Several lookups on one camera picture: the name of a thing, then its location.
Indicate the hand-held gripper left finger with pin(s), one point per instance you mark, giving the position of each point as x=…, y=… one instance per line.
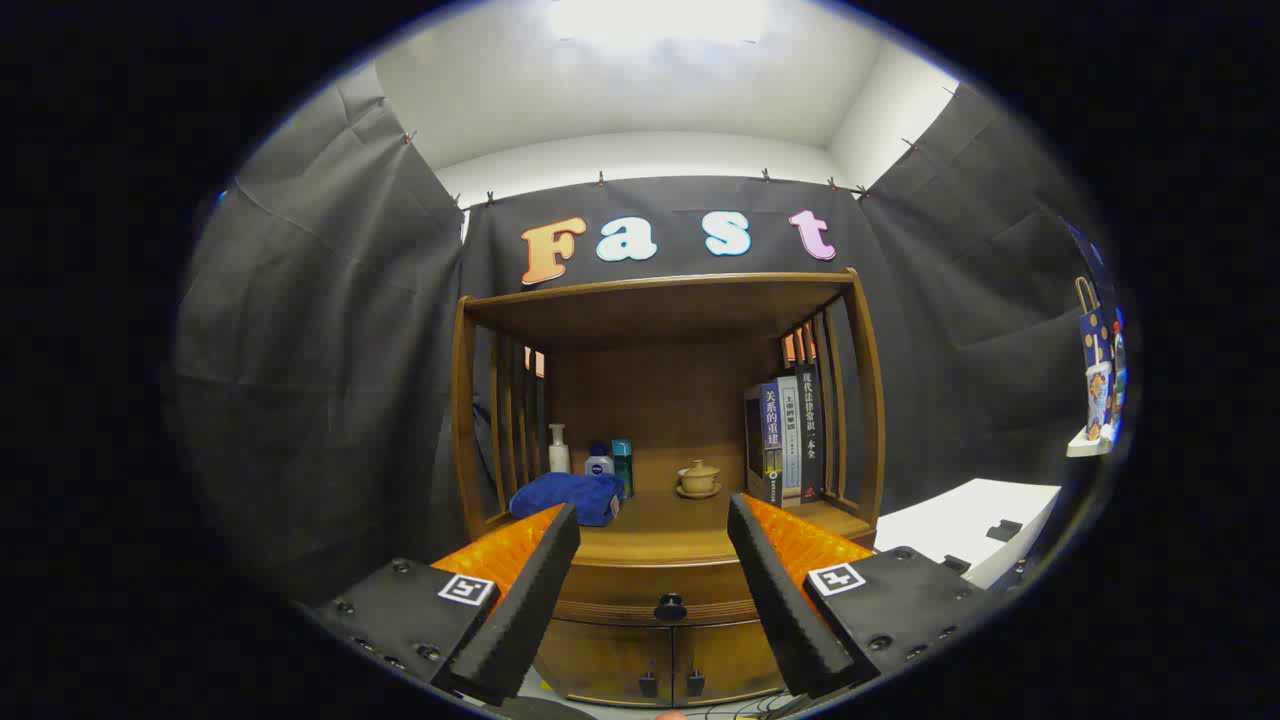
x=530, y=600

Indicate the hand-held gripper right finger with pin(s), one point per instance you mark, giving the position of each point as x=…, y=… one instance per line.
x=775, y=590

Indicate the wooden drawer with black knob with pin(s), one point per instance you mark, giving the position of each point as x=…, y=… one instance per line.
x=630, y=585

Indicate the wooden cabinet door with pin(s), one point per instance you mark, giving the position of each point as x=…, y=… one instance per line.
x=600, y=660
x=725, y=660

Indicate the wooden countertop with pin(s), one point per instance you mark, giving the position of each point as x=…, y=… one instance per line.
x=660, y=525

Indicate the wooden cabinet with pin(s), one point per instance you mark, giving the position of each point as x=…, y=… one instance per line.
x=660, y=400

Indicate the folded blue towel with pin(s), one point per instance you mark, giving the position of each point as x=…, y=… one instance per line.
x=565, y=495

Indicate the beige lidded teacup with saucer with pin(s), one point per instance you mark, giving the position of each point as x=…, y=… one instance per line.
x=698, y=478

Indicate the white pump bottle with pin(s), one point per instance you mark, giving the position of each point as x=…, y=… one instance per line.
x=558, y=455

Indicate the book with blue spine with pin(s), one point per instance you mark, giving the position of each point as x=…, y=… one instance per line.
x=770, y=440

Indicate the book with pale spine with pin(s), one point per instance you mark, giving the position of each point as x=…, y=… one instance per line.
x=790, y=440

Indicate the white bottle with blue cap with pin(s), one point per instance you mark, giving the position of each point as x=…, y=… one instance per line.
x=599, y=462

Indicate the book with black spine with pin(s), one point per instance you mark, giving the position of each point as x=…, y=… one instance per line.
x=810, y=430

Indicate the teal bottle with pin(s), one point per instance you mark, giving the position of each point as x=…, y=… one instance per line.
x=623, y=465

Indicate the small black block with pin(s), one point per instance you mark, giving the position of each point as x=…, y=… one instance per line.
x=1004, y=531
x=956, y=564

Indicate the white table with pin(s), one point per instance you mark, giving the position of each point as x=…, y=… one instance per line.
x=960, y=515

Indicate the small white shelf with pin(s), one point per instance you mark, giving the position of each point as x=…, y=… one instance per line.
x=1088, y=445

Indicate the printed paper cup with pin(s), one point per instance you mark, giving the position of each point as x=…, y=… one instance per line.
x=1098, y=400

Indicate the blue gift bag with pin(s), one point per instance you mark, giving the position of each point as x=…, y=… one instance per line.
x=1093, y=330

